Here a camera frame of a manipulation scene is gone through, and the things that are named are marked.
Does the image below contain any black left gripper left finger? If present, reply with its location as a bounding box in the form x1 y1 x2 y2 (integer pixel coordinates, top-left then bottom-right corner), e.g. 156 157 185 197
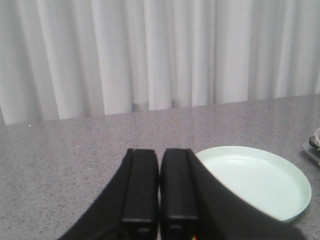
60 149 159 240

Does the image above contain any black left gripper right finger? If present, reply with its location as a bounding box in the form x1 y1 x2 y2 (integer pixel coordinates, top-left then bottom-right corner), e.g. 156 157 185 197
160 148 305 240

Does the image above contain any translucent white vermicelli bundle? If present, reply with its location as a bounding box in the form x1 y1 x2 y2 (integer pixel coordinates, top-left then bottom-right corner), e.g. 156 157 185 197
314 128 320 148

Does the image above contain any light green round plate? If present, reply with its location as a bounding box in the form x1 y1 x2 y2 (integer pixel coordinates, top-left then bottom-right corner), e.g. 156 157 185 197
196 146 312 222

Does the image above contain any black silver kitchen scale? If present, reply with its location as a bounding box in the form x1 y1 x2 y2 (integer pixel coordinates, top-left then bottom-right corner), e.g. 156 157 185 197
302 136 320 166

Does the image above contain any white pleated curtain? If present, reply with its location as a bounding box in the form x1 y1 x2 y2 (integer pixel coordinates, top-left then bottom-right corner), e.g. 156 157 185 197
0 0 320 125

